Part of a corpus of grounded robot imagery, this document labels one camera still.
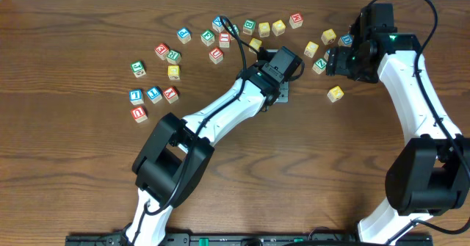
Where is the yellow block lone right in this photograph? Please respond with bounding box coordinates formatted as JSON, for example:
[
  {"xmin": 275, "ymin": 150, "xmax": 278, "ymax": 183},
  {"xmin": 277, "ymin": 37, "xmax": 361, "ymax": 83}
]
[{"xmin": 327, "ymin": 86, "xmax": 344, "ymax": 103}]

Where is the blue T block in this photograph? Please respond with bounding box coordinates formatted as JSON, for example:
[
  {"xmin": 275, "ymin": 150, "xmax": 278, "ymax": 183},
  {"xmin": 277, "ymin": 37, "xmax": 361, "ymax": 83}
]
[{"xmin": 146, "ymin": 87, "xmax": 162, "ymax": 104}]

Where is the yellow block beside A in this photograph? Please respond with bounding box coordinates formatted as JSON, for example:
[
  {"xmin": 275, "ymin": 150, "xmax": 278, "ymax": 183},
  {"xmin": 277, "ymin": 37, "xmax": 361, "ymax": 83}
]
[{"xmin": 249, "ymin": 38, "xmax": 262, "ymax": 54}]

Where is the yellow block upper right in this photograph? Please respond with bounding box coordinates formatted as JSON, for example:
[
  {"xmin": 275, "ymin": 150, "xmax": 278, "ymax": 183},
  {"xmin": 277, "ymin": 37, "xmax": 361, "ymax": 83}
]
[{"xmin": 321, "ymin": 29, "xmax": 336, "ymax": 46}]

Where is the yellow block left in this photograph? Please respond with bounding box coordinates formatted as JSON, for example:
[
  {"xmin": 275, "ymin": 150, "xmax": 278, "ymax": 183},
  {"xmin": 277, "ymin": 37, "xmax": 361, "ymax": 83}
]
[{"xmin": 167, "ymin": 65, "xmax": 181, "ymax": 80}]

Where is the blue L block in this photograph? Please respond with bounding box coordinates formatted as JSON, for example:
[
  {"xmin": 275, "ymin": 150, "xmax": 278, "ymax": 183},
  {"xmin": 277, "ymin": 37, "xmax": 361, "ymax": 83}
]
[{"xmin": 129, "ymin": 89, "xmax": 144, "ymax": 105}]

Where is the green N block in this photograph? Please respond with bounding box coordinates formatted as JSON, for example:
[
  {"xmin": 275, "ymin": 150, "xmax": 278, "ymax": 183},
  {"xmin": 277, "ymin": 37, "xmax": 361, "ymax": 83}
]
[{"xmin": 228, "ymin": 24, "xmax": 239, "ymax": 41}]

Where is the red Y block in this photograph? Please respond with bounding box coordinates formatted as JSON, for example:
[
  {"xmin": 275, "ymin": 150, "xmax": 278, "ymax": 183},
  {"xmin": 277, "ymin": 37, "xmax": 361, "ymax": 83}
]
[{"xmin": 162, "ymin": 87, "xmax": 179, "ymax": 104}]

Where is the green F block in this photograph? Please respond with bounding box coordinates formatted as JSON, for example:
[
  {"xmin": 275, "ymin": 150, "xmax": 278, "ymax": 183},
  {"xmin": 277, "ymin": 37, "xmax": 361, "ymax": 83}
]
[{"xmin": 201, "ymin": 29, "xmax": 215, "ymax": 46}]

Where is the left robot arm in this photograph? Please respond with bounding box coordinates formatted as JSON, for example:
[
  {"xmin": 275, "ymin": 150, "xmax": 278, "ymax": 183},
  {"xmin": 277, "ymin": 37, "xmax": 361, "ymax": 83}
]
[{"xmin": 121, "ymin": 47, "xmax": 305, "ymax": 245}]

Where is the red U block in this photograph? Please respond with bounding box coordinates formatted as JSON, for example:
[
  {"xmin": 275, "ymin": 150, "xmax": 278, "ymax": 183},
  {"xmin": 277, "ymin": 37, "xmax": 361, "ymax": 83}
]
[{"xmin": 131, "ymin": 106, "xmax": 148, "ymax": 123}]

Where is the yellow block top middle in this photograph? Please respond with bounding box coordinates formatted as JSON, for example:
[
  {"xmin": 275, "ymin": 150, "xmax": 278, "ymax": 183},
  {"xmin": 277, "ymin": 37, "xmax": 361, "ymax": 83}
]
[{"xmin": 258, "ymin": 22, "xmax": 271, "ymax": 37}]

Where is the yellow block top right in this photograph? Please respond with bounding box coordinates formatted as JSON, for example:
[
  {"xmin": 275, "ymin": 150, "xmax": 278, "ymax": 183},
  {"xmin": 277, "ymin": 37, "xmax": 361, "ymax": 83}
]
[{"xmin": 272, "ymin": 20, "xmax": 286, "ymax": 36}]

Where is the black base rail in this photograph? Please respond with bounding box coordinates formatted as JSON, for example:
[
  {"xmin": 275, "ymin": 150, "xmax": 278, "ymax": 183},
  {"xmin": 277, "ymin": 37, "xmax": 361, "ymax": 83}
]
[{"xmin": 65, "ymin": 231, "xmax": 434, "ymax": 246}]

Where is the blue 5 block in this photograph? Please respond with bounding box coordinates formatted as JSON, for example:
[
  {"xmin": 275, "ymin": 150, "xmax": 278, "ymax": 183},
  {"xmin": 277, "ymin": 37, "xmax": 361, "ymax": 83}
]
[{"xmin": 324, "ymin": 49, "xmax": 330, "ymax": 61}]

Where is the green R block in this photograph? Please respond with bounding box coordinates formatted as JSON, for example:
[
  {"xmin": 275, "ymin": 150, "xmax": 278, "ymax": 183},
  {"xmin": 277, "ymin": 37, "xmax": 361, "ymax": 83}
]
[{"xmin": 166, "ymin": 50, "xmax": 181, "ymax": 65}]

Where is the red H block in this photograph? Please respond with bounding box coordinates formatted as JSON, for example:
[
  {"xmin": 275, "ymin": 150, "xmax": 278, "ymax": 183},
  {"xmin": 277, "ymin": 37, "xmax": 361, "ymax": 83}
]
[{"xmin": 289, "ymin": 12, "xmax": 304, "ymax": 29}]

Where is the green J block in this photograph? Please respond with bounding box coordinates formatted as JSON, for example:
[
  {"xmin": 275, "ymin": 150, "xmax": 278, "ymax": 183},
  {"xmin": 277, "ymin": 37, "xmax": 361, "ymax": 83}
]
[{"xmin": 131, "ymin": 61, "xmax": 146, "ymax": 78}]

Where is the green Z block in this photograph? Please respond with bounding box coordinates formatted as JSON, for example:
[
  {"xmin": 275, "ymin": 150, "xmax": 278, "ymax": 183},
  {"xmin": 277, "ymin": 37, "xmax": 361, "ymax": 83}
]
[{"xmin": 312, "ymin": 58, "xmax": 327, "ymax": 74}]

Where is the blue D block upper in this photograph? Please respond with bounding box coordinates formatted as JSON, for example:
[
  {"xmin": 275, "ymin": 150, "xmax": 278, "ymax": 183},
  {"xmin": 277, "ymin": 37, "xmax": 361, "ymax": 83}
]
[{"xmin": 338, "ymin": 35, "xmax": 353, "ymax": 47}]

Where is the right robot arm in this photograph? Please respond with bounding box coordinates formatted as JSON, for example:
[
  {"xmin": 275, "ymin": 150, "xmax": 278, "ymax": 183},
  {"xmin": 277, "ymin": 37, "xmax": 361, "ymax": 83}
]
[{"xmin": 326, "ymin": 4, "xmax": 469, "ymax": 245}]

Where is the blue X block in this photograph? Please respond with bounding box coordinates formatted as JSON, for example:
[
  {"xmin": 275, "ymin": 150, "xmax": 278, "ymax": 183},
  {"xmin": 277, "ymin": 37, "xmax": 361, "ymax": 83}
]
[{"xmin": 212, "ymin": 16, "xmax": 225, "ymax": 33}]

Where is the green B block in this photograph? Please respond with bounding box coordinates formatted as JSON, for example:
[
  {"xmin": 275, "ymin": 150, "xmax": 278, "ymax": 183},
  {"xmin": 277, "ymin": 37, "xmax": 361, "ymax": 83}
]
[{"xmin": 242, "ymin": 19, "xmax": 256, "ymax": 35}]

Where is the red G block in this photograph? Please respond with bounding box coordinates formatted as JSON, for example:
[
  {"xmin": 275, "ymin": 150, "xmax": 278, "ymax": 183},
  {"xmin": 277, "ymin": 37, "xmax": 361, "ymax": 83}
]
[{"xmin": 154, "ymin": 43, "xmax": 170, "ymax": 60}]

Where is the yellow block beside I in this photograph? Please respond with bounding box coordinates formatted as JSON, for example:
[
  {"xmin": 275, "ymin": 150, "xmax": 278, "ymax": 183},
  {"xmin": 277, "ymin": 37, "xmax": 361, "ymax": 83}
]
[{"xmin": 304, "ymin": 41, "xmax": 319, "ymax": 58}]

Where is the blue P block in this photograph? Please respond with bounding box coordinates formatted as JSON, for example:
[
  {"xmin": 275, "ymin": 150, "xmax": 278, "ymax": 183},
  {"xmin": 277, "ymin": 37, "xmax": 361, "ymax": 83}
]
[{"xmin": 177, "ymin": 27, "xmax": 192, "ymax": 44}]

